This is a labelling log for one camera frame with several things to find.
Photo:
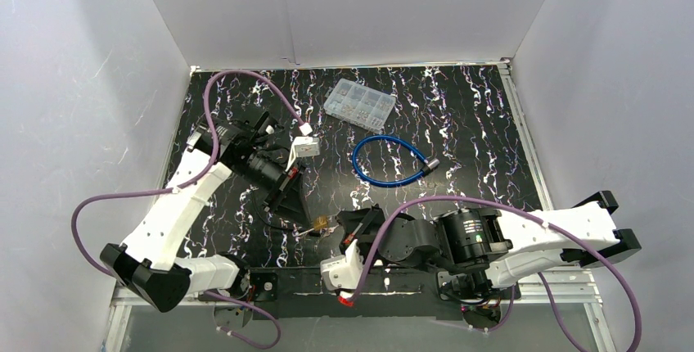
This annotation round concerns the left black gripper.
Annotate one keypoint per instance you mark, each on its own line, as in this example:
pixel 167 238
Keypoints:
pixel 283 187

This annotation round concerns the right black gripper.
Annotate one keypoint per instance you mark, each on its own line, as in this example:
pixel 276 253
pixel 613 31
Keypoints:
pixel 363 228

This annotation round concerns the small silver lock key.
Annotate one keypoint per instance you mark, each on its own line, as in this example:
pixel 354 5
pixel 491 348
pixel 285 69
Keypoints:
pixel 327 231

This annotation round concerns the small brass padlock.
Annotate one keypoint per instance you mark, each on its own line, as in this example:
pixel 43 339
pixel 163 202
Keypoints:
pixel 320 223

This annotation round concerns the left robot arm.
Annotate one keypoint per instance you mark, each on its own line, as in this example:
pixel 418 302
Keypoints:
pixel 146 261

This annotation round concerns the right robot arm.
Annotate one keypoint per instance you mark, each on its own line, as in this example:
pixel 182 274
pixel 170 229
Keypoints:
pixel 491 248

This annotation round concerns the clear plastic parts box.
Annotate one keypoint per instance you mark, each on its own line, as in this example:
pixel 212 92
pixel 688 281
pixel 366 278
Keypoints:
pixel 359 105

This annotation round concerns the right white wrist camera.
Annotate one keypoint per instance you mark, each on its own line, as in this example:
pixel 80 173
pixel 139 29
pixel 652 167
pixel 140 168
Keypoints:
pixel 342 273

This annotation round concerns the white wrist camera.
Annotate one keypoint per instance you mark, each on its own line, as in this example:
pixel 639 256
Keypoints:
pixel 301 147
pixel 342 273

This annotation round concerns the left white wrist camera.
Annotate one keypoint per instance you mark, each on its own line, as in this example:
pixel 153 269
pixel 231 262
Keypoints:
pixel 301 147

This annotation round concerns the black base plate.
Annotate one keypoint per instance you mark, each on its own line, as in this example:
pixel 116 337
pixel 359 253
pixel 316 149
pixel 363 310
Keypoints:
pixel 387 292

